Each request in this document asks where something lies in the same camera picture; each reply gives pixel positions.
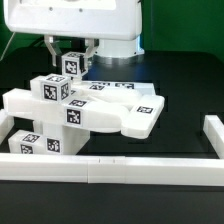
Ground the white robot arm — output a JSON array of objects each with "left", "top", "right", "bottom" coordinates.
[{"left": 3, "top": 0, "right": 143, "bottom": 64}]

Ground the white tagged cube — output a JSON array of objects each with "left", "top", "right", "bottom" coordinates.
[
  {"left": 62, "top": 52, "right": 87, "bottom": 79},
  {"left": 40, "top": 74, "right": 71, "bottom": 103}
]

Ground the white marker sheet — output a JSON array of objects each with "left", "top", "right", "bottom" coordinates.
[{"left": 83, "top": 81, "right": 156, "bottom": 95}]

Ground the white chair seat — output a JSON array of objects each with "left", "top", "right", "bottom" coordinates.
[{"left": 33, "top": 121, "right": 90, "bottom": 155}]

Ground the thin white rod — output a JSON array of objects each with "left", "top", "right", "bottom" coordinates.
[{"left": 0, "top": 32, "right": 15, "bottom": 62}]

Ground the white chair back frame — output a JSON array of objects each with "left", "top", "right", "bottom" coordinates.
[{"left": 3, "top": 76, "right": 165, "bottom": 139}]

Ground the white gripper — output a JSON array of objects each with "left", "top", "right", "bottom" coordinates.
[{"left": 3, "top": 0, "right": 142, "bottom": 70}]

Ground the white U-shaped obstacle fence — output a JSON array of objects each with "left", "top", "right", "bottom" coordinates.
[{"left": 0, "top": 108, "right": 224, "bottom": 187}]

